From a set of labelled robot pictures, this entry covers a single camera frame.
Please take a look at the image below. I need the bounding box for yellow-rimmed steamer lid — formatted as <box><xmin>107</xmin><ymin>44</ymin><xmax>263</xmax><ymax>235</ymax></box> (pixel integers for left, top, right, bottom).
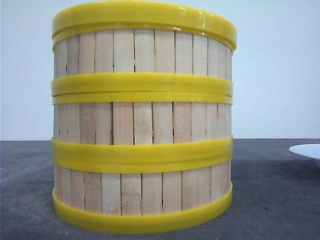
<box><xmin>52</xmin><ymin>0</ymin><xmax>237</xmax><ymax>51</ymax></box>

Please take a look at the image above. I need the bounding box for front bamboo steamer basket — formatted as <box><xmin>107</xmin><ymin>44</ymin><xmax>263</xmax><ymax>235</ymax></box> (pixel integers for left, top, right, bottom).
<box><xmin>52</xmin><ymin>136</ymin><xmax>233</xmax><ymax>234</ymax></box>

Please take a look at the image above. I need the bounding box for white plate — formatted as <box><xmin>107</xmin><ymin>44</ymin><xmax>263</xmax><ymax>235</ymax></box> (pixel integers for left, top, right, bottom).
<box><xmin>289</xmin><ymin>143</ymin><xmax>320</xmax><ymax>161</ymax></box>

